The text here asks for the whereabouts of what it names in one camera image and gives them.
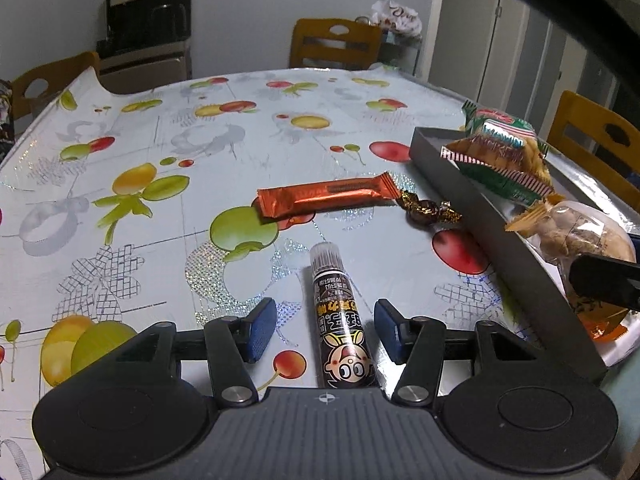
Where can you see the gold brown wrapped candy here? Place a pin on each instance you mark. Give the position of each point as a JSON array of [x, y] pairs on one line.
[[426, 212]]

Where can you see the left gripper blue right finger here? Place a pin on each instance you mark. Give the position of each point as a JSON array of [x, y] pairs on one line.
[[418, 343]]

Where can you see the far wooden chair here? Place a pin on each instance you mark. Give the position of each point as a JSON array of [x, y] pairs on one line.
[[326, 42]]

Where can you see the wooden chair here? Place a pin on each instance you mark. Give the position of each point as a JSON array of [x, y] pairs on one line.
[[326, 42], [599, 141], [56, 77]]

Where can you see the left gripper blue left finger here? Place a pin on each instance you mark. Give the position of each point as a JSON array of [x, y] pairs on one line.
[[232, 343]]

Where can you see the orange foil wafer bar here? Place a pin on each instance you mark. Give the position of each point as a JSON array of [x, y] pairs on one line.
[[299, 199]]

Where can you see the black grey water dispenser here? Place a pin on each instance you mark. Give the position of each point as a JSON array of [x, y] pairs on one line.
[[147, 44]]

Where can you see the left wooden chair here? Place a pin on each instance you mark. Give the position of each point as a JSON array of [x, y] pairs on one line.
[[56, 77]]

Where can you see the grey shallow tray box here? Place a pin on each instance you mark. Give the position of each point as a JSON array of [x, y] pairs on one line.
[[534, 284]]

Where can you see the black cartoon snack tube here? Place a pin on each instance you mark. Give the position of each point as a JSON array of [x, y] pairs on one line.
[[345, 358]]

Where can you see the white plastic bag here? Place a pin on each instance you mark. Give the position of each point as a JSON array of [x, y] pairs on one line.
[[394, 16]]

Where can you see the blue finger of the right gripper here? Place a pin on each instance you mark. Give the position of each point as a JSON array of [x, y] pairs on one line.
[[613, 281]]

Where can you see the green prawn cracker bag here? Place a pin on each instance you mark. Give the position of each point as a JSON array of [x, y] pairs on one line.
[[503, 153]]

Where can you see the clear bag brown pastries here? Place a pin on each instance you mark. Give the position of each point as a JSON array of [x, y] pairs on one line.
[[561, 230]]

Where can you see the fruit pattern tablecloth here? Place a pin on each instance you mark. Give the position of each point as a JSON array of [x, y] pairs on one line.
[[130, 222]]

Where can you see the right wooden chair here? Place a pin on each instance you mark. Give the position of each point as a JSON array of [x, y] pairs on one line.
[[599, 141]]

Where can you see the metal side shelf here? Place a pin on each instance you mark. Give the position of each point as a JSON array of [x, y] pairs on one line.
[[400, 51]]

